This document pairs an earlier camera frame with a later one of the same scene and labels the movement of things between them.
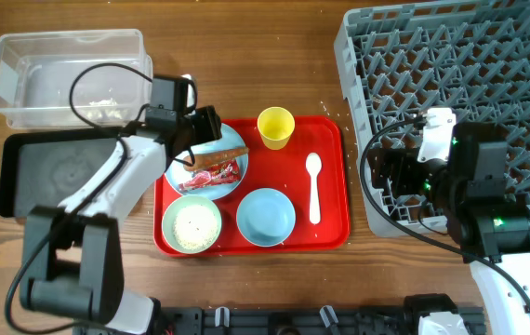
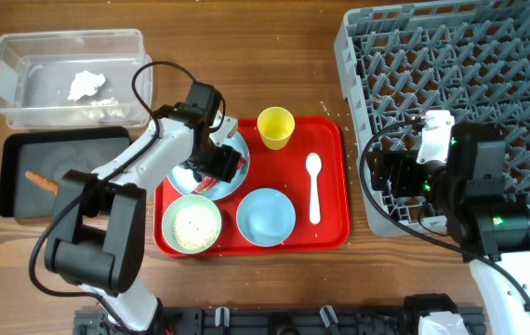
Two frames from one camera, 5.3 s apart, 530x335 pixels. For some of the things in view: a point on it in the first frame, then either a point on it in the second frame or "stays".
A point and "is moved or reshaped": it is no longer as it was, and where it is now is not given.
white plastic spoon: x=313 y=164 stays
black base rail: x=293 y=320 stays
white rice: x=194 y=226 stays
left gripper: x=207 y=125 → x=225 y=164
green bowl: x=192 y=224 stays
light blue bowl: x=265 y=217 stays
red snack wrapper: x=226 y=172 is moved or reshaped
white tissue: x=108 y=102 → x=85 y=83
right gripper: x=403 y=160 stays
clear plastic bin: x=70 y=79 stays
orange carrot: x=205 y=159 is moved or reshaped
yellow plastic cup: x=275 y=126 stays
